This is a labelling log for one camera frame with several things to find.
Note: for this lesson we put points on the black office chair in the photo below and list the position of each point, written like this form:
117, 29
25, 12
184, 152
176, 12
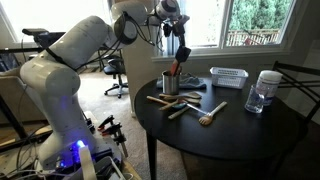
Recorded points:
115, 68

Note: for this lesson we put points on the white bottle blue label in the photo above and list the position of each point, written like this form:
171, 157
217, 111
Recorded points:
270, 86

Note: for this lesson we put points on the clear glass cup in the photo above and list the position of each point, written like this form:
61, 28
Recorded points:
254, 100

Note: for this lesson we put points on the orange spatula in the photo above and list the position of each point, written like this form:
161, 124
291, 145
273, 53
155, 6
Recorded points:
174, 68

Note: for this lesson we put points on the wooden fork spoon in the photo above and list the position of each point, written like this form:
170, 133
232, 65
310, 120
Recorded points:
213, 111

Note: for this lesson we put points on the white plastic basket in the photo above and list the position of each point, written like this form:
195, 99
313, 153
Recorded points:
228, 77

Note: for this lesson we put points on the black dining chair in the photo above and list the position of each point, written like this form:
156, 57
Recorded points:
300, 80

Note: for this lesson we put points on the white framed window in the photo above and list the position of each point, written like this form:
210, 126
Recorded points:
253, 26

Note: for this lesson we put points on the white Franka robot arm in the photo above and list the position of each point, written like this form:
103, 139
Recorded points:
53, 83

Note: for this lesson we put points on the round black table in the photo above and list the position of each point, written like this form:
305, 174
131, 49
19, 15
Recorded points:
226, 133

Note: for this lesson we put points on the bright living room window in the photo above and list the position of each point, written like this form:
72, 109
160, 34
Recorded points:
40, 13

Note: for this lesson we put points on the flat wooden spatula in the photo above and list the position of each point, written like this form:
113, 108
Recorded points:
185, 95

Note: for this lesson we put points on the black orange clamp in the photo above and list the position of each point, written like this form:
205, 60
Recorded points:
106, 121
121, 143
111, 128

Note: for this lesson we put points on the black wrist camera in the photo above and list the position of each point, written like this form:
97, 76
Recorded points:
184, 18

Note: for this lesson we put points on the wooden spatula teal head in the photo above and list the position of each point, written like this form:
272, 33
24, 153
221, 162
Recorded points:
178, 112

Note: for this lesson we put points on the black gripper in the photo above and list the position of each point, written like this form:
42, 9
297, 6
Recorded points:
174, 26

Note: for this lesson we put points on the blue cloth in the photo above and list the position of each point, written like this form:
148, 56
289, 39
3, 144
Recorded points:
191, 81

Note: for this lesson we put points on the wooden robot platform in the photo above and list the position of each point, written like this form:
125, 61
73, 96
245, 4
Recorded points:
13, 133

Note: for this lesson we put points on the long wooden stick utensil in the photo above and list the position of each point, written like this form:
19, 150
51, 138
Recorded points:
156, 99

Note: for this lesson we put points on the black spatula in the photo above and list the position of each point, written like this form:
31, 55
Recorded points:
183, 54

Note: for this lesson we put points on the silver tin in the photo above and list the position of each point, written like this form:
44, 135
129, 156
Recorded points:
170, 85

